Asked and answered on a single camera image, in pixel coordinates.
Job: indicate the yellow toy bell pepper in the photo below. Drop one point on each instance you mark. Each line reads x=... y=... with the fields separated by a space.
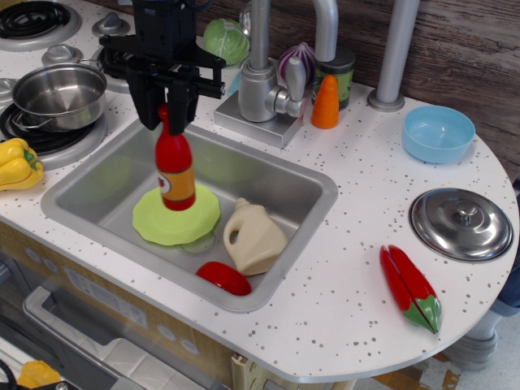
x=20 y=168

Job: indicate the grey stove knob middle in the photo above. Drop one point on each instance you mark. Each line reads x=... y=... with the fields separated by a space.
x=61 y=53

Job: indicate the purple toy onion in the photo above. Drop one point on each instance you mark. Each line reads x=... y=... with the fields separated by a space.
x=305 y=53

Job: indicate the red toy chili pepper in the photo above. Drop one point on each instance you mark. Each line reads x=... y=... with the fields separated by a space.
x=412 y=292

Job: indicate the black coil burner back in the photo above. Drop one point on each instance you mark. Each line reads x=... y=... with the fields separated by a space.
x=37 y=25

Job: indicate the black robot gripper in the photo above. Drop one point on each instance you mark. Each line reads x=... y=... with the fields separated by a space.
x=166 y=35

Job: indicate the grey stove knob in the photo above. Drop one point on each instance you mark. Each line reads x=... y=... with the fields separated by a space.
x=61 y=53
x=111 y=25

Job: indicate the grey oven door handle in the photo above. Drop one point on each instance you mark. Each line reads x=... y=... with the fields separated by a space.
x=113 y=364

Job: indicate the orange toy carrot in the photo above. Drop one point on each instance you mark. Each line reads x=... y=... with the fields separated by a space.
x=326 y=111

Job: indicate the black coil burner front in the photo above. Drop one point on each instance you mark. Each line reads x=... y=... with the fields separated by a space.
x=55 y=149

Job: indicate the steel toy pot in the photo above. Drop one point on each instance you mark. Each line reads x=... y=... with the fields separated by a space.
x=64 y=97

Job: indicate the grey stove knob back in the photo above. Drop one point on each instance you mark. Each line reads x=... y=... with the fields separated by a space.
x=111 y=25

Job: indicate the light blue plastic bowl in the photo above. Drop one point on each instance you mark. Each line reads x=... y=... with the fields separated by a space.
x=437 y=134

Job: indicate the green toy cabbage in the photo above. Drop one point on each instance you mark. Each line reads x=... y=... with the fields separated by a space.
x=226 y=39

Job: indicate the red toy sauce bottle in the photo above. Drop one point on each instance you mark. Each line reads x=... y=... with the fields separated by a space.
x=174 y=162

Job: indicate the grey toy faucet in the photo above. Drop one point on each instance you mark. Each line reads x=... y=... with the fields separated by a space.
x=262 y=109

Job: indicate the steel pot lid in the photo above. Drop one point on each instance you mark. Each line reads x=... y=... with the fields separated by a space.
x=461 y=225

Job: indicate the grey metal post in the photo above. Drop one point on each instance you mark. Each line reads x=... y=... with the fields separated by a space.
x=387 y=96

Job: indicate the green label toy can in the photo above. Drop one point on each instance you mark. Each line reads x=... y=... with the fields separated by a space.
x=342 y=68

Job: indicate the grey toy sink basin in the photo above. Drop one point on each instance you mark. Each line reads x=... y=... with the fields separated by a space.
x=115 y=198

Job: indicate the cream toy detergent jug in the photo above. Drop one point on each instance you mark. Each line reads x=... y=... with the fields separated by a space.
x=252 y=238

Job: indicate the red toy tomato half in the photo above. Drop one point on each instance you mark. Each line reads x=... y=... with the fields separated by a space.
x=225 y=277

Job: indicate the green plastic plate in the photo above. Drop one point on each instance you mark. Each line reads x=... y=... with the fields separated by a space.
x=157 y=224

